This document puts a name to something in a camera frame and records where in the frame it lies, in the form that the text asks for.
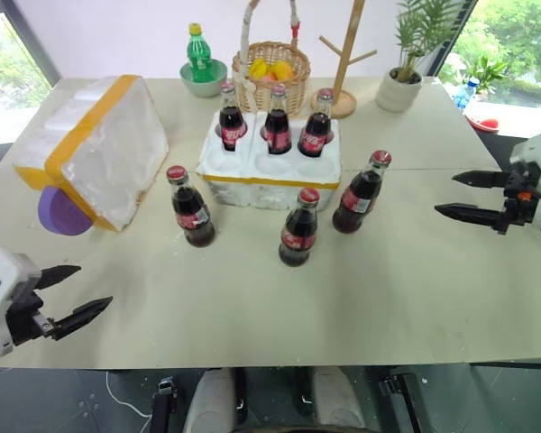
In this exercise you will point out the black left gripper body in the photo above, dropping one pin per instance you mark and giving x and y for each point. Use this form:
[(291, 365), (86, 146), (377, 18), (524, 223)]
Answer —
[(24, 322)]

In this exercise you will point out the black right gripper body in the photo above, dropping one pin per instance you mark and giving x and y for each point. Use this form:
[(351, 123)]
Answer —
[(520, 198)]

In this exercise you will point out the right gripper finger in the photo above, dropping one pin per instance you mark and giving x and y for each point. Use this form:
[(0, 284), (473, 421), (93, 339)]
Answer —
[(480, 179), (471, 214)]

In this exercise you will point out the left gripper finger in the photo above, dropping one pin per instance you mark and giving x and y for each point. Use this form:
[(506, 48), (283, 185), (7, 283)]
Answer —
[(79, 315), (56, 274)]

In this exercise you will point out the glass cola bottle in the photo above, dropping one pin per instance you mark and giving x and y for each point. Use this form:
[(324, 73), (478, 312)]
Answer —
[(355, 205), (297, 236), (232, 128), (315, 135), (193, 214), (277, 131)]

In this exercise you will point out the white foam lid yellow tape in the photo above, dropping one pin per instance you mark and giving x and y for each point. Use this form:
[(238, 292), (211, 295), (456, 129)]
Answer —
[(108, 149)]

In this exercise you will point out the white foam bottle crate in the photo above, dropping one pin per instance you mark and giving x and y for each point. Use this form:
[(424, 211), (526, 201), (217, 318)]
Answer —
[(270, 185)]

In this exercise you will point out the red bowl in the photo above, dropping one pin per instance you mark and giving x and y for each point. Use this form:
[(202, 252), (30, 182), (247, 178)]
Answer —
[(487, 124)]

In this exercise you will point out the purple round bowl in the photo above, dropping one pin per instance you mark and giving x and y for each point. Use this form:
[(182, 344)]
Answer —
[(58, 214)]

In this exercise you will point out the blue capped water bottle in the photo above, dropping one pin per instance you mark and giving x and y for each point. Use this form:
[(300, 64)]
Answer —
[(466, 94)]

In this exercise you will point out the white ribbed plant pot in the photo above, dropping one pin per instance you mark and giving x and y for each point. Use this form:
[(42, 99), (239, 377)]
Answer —
[(397, 94)]

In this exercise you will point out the green leafy plant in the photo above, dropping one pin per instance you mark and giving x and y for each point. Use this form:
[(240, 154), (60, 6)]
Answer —
[(415, 40)]

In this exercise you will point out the grey rounded robot leg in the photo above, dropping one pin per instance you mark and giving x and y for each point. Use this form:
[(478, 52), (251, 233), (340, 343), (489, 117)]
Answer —
[(338, 401), (209, 401)]

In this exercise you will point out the wooden branch stand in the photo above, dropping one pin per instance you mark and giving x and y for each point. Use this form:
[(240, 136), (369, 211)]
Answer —
[(345, 67)]

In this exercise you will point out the yellow fruit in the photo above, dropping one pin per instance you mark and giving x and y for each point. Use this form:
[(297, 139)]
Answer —
[(281, 70), (258, 67)]

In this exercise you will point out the light green bowl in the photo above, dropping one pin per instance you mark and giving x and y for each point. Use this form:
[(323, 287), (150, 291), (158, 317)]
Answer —
[(203, 86)]

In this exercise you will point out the green plastic soda bottle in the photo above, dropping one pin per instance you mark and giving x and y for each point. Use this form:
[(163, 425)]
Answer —
[(199, 56)]

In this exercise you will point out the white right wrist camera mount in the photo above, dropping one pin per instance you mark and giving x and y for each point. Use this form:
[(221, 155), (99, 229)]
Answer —
[(534, 153)]

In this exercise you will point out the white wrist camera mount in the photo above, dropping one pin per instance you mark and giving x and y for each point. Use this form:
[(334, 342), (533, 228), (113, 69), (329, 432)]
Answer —
[(6, 275), (534, 153)]

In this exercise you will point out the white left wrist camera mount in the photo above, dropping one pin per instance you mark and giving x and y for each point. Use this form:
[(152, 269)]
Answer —
[(6, 275)]

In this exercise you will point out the black table leg frame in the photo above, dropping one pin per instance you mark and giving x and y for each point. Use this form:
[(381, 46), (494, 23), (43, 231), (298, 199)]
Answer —
[(403, 401), (163, 406)]

